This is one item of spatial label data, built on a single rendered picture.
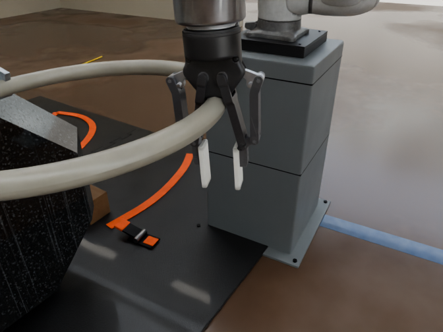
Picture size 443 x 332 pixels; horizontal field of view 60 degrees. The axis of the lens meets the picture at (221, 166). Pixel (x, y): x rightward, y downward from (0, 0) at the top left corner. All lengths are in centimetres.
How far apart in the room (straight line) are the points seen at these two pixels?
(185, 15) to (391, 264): 144
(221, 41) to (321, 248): 134
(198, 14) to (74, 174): 23
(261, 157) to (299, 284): 51
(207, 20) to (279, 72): 84
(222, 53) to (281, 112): 86
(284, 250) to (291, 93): 68
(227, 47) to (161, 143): 15
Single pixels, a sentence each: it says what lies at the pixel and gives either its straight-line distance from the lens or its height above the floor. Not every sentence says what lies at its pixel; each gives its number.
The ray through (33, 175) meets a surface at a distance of 41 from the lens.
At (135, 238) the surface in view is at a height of 5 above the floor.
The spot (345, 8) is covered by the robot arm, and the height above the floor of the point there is 95.
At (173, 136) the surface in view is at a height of 95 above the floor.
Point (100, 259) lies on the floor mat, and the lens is 167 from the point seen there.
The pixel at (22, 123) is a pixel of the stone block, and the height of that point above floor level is 70.
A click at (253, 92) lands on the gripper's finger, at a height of 97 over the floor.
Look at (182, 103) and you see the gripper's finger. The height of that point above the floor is 94.
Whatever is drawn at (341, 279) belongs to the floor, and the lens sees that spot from 161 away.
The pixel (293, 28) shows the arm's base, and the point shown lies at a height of 87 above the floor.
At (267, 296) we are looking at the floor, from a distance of 150.
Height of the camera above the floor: 114
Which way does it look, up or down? 31 degrees down
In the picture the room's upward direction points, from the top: straight up
